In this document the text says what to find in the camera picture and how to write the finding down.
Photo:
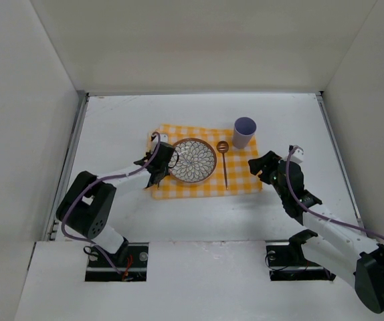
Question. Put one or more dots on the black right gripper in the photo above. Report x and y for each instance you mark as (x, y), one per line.
(267, 168)

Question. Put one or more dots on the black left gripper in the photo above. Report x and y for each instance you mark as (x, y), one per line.
(155, 168)

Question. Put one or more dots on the patterned ceramic plate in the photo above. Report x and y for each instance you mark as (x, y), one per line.
(197, 161)

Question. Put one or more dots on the yellow white checkered cloth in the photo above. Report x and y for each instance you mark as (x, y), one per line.
(240, 180)

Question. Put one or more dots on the lavender paper cup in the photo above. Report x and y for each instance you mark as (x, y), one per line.
(243, 131)

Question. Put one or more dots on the copper spoon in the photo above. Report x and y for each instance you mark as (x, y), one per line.
(223, 147)

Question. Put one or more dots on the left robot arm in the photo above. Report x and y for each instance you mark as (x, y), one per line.
(87, 204)

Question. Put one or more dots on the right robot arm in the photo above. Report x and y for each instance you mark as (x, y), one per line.
(352, 253)

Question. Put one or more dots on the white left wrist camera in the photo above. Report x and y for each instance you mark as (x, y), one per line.
(163, 137)

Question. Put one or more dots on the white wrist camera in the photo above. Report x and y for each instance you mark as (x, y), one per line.
(163, 137)
(296, 154)

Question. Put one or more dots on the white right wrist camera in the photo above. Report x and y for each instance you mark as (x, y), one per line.
(296, 154)

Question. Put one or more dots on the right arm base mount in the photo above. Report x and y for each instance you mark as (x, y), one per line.
(286, 262)

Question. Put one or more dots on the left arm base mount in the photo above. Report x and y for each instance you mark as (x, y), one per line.
(130, 264)

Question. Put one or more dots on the left aluminium table rail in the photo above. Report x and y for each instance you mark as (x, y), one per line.
(62, 186)

